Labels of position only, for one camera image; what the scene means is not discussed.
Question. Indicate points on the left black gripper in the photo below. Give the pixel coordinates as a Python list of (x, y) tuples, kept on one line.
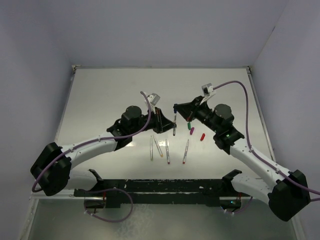
[(161, 122)]

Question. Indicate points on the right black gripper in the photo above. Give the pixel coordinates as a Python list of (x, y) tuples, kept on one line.
[(189, 111)]

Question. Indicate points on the blue pen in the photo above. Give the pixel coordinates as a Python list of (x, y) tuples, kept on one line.
[(175, 122)]

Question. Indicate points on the green pen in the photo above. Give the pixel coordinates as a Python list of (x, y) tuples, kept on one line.
[(151, 148)]

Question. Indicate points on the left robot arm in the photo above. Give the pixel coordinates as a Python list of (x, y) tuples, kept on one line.
[(54, 170)]

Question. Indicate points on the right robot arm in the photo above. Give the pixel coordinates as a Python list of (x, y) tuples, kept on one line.
[(284, 191)]

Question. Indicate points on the red pen cap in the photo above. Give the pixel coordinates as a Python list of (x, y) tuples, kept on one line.
[(202, 137)]

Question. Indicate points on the purple pen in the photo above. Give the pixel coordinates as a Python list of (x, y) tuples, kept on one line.
[(167, 151)]

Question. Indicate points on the yellow pen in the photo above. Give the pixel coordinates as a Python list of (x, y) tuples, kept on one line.
[(158, 146)]

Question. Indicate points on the red pen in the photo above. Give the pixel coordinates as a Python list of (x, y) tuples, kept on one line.
[(185, 152)]

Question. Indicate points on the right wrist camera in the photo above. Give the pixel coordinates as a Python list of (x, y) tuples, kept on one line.
[(208, 90)]

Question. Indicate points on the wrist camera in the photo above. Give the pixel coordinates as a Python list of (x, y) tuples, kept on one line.
[(153, 99), (208, 90)]

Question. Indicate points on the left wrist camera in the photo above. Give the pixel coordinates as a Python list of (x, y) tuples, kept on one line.
[(153, 99)]

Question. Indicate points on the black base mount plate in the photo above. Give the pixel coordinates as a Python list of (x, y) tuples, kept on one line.
[(112, 193)]

